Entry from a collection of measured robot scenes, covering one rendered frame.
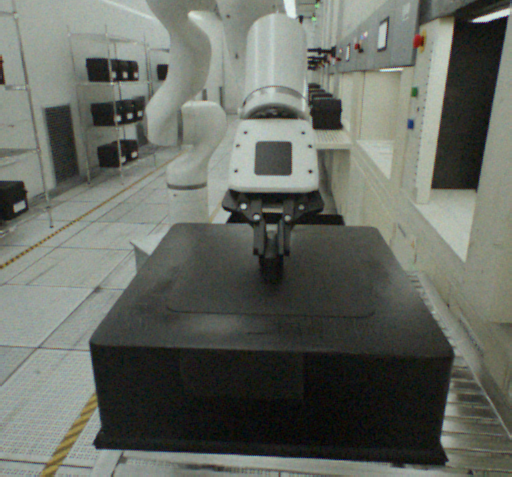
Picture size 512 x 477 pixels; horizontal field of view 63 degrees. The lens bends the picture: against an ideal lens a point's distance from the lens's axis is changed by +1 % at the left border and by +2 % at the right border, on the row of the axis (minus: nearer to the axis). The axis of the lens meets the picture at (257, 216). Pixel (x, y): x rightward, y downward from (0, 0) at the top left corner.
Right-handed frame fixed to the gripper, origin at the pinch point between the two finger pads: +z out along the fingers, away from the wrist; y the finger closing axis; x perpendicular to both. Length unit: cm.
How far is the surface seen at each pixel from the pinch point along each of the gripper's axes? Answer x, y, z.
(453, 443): 26.4, 25.6, 18.7
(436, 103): 55, 46, -68
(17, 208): 246, -206, -128
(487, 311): 27.7, 34.7, -0.5
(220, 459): 23.3, -6.6, 21.8
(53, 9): 251, -241, -367
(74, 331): 174, -104, -22
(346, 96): 277, 65, -274
